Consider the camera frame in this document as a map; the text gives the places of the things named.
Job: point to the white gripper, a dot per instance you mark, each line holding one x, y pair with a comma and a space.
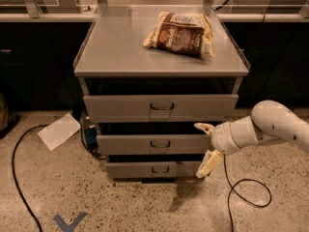
221, 137

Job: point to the grey drawer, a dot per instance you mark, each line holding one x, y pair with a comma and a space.
159, 108
160, 169
154, 144

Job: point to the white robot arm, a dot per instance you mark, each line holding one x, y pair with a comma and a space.
268, 122

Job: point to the grey bottom drawer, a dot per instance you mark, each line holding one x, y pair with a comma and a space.
160, 169

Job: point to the grey top drawer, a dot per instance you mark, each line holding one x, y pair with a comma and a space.
159, 108

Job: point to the grey metal drawer cabinet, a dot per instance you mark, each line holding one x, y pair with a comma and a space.
113, 61

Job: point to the brown and cream snack bag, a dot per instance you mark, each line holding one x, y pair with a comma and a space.
183, 33

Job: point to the blue power box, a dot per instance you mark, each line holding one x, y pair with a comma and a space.
90, 132

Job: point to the white paper sheet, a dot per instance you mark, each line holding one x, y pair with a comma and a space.
59, 132

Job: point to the brown bag at left edge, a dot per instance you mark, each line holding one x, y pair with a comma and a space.
6, 117

